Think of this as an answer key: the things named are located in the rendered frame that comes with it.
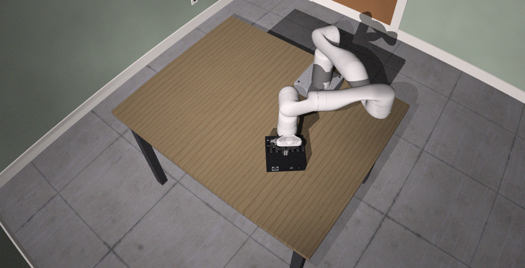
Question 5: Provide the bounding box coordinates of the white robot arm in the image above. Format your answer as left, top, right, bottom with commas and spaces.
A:
276, 25, 395, 147

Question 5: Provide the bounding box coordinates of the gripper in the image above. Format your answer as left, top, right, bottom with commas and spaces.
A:
270, 133, 298, 156

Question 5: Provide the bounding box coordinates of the black lighting desk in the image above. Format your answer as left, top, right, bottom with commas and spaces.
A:
265, 135, 306, 172

